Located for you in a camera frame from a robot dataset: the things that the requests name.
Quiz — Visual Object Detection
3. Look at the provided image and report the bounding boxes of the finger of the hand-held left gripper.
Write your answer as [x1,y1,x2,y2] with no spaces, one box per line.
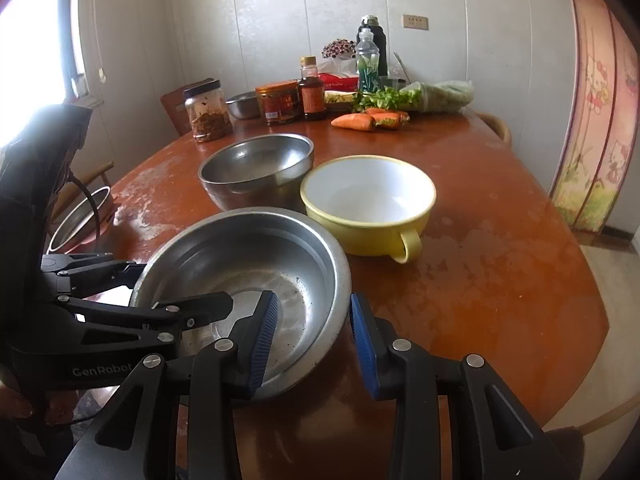
[57,290,235,334]
[41,252,148,297]

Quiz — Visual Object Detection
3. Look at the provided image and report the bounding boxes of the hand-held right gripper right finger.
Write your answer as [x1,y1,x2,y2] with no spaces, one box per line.
[349,292,557,480]

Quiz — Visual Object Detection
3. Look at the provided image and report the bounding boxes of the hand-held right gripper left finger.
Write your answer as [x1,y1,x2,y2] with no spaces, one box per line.
[54,290,280,480]

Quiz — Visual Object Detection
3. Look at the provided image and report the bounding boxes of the shallow steel plate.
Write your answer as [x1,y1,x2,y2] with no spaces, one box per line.
[47,186,112,253]

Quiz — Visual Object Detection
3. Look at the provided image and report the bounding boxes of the large steel bowl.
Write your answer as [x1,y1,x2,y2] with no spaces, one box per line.
[129,207,353,401]

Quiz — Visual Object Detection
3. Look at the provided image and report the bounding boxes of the yellow bowl with handle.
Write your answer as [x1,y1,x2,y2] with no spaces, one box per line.
[300,155,438,265]

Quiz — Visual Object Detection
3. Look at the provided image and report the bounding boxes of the deep steel bowl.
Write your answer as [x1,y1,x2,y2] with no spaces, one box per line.
[198,133,316,212]

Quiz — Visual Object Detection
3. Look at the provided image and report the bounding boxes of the person's left hand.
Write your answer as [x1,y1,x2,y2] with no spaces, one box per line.
[0,384,77,429]

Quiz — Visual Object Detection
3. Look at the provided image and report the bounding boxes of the light wooden chair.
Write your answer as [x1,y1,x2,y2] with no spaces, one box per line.
[473,111,513,146]
[542,375,640,436]
[52,160,116,211]

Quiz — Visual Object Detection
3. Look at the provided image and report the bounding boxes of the window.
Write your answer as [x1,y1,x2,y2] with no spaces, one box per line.
[0,0,96,111]

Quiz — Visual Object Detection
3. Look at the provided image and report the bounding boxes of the brown wooden chair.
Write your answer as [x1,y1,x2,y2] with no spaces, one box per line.
[160,84,201,137]

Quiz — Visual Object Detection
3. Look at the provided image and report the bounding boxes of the clear jar black lid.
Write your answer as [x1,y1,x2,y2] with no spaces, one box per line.
[183,79,234,144]

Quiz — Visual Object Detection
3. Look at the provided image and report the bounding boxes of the small steel bowl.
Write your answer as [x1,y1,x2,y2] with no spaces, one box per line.
[225,91,262,121]

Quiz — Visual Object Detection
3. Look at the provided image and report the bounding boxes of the large carrot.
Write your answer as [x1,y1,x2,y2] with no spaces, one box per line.
[331,113,376,133]

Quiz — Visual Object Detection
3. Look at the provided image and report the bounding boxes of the red labelled jar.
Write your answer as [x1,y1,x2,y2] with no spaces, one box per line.
[255,80,304,126]

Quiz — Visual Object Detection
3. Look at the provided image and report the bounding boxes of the dark sauce bottle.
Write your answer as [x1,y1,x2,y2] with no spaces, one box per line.
[298,56,328,122]

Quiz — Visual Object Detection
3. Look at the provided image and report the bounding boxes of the leafy greens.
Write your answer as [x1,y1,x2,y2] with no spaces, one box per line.
[351,86,426,114]

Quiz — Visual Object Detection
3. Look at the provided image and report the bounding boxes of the pale yellow packet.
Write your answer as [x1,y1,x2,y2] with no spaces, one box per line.
[324,89,359,111]

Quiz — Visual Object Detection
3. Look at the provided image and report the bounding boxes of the bag of green vegetables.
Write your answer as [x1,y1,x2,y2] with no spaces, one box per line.
[413,79,475,113]

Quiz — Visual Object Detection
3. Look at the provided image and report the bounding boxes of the red tissue packet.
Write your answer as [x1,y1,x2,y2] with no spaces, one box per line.
[318,59,361,92]

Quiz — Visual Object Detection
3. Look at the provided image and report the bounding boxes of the clear plastic bottle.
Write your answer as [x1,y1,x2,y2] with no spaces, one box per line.
[355,28,381,95]

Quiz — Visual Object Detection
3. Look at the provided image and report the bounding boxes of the thin metal utensil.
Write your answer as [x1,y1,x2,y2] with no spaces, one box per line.
[393,51,412,84]

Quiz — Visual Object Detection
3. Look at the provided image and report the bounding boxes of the black thermos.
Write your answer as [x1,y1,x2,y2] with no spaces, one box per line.
[357,15,389,79]

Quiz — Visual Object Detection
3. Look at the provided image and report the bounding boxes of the flower bouquet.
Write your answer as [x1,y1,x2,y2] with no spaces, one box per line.
[322,38,357,60]

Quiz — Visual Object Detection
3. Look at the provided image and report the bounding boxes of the cartoon door curtain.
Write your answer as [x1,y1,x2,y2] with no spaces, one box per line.
[547,0,640,235]

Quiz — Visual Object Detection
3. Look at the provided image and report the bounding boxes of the black cable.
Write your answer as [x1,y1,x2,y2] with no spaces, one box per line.
[67,172,103,261]

